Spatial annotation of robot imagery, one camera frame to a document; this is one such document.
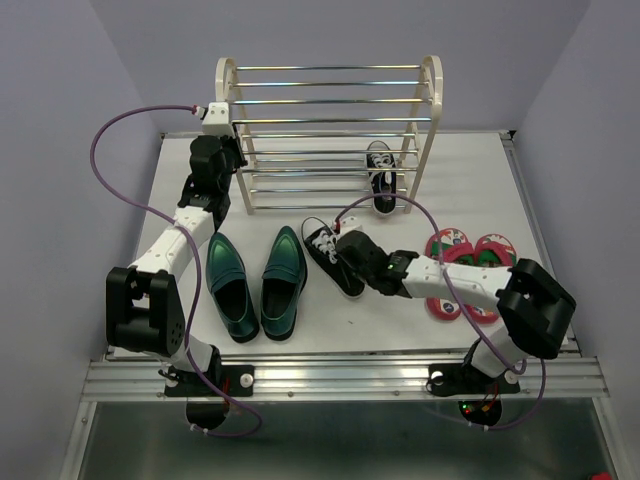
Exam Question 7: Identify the black sneaker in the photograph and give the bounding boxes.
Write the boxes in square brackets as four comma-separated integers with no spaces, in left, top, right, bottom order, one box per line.
[366,140,397,216]
[300,216,365,299]

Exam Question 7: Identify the pink kids sandal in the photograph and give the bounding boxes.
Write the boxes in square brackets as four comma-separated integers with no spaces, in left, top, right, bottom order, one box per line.
[468,234,517,325]
[424,228,474,321]

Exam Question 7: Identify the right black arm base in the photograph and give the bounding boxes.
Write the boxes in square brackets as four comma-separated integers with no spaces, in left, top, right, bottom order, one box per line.
[425,363,521,430]

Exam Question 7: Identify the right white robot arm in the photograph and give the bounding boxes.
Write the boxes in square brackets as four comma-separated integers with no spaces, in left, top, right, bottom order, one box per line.
[336,230,576,390]

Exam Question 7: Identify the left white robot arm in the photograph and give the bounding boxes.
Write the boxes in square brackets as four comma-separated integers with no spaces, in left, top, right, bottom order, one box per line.
[106,125,247,394]

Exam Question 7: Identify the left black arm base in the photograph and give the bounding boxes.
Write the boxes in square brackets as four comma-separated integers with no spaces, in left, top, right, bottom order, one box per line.
[157,364,255,434]

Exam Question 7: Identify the cream and chrome shoe shelf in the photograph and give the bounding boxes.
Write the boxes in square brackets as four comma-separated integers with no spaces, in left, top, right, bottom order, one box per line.
[214,55,444,214]

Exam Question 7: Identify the right green loafer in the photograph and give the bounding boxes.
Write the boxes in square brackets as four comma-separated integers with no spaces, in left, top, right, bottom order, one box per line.
[260,226,308,341]

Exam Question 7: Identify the green loafer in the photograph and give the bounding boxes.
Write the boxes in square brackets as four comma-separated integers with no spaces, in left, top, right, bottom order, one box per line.
[205,232,260,344]
[260,226,308,341]

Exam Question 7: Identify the left green loafer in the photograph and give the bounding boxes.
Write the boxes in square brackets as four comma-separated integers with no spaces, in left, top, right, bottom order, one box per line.
[205,232,260,344]

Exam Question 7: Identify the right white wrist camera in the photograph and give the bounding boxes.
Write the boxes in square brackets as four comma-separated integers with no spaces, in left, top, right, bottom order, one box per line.
[334,216,363,236]

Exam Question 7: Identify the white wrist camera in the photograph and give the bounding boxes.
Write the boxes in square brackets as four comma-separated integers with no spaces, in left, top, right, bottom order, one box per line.
[334,216,363,236]
[193,102,236,138]

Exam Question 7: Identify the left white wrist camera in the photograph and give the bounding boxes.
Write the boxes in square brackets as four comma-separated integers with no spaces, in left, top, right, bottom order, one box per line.
[193,102,236,138]

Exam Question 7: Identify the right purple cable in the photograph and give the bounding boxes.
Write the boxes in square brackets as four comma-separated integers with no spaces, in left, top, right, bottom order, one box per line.
[333,193,547,432]

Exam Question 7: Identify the purple cable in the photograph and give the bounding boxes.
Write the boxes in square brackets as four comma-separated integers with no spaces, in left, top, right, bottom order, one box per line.
[91,103,265,439]
[333,193,547,432]

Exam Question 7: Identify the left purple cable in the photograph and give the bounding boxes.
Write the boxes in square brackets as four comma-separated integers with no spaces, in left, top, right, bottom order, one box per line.
[91,103,265,439]

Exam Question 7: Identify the aluminium mounting rail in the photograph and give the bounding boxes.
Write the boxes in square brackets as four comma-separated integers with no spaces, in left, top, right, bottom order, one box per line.
[81,354,609,403]

